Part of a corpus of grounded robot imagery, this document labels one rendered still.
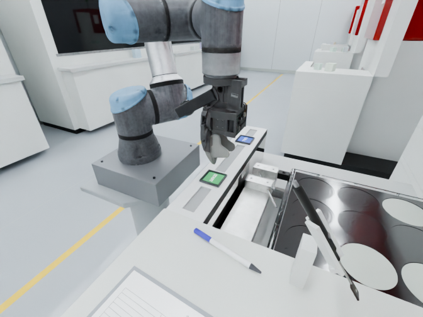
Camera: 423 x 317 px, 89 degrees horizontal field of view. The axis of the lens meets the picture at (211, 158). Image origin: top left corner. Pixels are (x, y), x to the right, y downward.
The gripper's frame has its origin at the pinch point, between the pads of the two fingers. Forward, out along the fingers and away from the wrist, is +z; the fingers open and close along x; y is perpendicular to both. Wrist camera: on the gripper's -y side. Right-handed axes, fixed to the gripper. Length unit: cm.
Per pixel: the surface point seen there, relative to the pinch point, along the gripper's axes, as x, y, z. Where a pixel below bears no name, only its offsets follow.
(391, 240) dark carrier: 4.2, 42.4, 12.3
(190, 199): -9.3, -1.0, 6.6
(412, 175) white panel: 49, 58, 18
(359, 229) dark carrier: 4.8, 36.3, 12.4
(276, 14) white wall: 796, -160, -70
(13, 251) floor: -18, -142, 102
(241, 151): 17.9, 2.1, 6.3
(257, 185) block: 10.4, 10.3, 12.2
